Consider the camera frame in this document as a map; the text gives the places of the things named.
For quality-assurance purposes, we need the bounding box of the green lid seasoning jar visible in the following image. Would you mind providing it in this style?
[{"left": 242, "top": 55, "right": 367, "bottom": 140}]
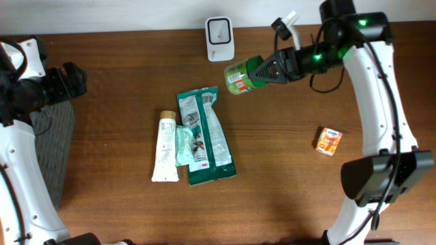
[{"left": 224, "top": 56, "right": 268, "bottom": 95}]

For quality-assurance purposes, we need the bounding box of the orange Kleenex tissue pack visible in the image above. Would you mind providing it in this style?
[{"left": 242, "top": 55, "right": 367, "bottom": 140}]
[{"left": 315, "top": 127, "right": 343, "bottom": 156}]

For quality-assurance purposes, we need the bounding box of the green white package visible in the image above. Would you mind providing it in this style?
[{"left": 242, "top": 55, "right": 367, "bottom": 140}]
[{"left": 176, "top": 86, "right": 237, "bottom": 186}]

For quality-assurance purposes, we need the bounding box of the light green small pouch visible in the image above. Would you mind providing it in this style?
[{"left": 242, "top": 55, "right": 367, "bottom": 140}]
[{"left": 175, "top": 125, "right": 195, "bottom": 167}]

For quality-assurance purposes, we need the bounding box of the white tube beige cap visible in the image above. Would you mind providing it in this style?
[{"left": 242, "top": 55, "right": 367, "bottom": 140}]
[{"left": 151, "top": 110, "right": 179, "bottom": 182}]

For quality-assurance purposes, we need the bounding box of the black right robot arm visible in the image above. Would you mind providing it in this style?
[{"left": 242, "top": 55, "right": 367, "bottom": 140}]
[{"left": 249, "top": 0, "right": 434, "bottom": 244}]

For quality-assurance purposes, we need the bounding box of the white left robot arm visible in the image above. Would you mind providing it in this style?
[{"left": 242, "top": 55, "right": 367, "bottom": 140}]
[{"left": 1, "top": 37, "right": 100, "bottom": 244}]

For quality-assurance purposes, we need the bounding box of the white barcode scanner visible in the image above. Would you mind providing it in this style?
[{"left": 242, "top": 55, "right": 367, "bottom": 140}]
[{"left": 204, "top": 16, "right": 235, "bottom": 62}]

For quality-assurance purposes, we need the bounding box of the grey plastic mesh basket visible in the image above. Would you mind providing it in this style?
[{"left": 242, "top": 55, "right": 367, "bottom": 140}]
[{"left": 31, "top": 101, "right": 76, "bottom": 210}]

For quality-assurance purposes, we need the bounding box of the black camera cable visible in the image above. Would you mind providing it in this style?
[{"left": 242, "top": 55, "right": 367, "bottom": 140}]
[{"left": 274, "top": 16, "right": 401, "bottom": 232}]

